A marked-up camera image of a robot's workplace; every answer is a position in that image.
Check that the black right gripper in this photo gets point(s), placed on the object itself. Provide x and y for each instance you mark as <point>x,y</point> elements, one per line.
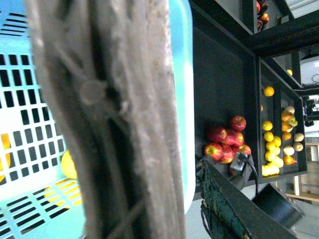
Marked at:
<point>229,213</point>

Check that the light blue plastic basket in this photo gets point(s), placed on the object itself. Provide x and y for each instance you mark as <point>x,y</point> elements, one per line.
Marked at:
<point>37,201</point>

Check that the yellow lemon pile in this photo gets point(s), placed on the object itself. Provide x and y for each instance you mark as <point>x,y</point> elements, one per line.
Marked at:
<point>272,145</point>

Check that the red apple left lower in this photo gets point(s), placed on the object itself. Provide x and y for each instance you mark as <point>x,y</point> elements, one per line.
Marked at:
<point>214,150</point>

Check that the red apple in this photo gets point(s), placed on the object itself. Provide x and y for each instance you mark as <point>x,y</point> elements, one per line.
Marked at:
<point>216,134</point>
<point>214,150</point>
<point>238,123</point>

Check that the red apple left upper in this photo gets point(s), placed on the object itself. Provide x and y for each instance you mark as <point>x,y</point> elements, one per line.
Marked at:
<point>216,134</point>

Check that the red apple top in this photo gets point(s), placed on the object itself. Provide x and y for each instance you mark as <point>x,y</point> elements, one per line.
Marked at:
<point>238,123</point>

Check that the beige pear right lower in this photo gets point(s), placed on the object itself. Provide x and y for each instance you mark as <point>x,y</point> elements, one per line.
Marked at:
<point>298,146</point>

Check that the beige pear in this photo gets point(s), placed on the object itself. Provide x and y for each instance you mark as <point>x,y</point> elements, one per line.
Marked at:
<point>298,137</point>
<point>298,146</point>

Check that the beige pear right upper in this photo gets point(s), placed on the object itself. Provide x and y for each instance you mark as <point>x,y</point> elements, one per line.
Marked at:
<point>298,137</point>

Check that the orange pear upper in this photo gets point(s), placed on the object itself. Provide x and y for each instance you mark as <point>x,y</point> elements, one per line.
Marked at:
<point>286,115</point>

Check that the single orange on shelf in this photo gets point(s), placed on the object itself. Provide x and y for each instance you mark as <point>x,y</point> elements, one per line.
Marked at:
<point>268,91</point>

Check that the black fruit display shelf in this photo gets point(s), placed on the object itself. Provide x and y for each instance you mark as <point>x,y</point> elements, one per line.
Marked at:
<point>234,62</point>

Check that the wooden frame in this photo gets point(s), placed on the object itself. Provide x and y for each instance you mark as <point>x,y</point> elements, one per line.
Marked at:
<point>305,187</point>

